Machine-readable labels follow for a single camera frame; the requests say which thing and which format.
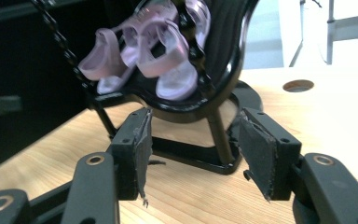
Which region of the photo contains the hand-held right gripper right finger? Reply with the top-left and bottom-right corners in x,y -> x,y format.
238,106 -> 303,203

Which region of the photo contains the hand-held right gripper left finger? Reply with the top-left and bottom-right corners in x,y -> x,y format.
109,106 -> 154,209

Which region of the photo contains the purple sandal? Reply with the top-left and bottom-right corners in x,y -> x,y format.
135,0 -> 213,102
77,2 -> 179,95

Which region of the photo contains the red and black shoe rack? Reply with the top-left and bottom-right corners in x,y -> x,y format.
30,0 -> 264,175

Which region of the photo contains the white desk frame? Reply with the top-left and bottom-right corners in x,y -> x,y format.
288,0 -> 358,68

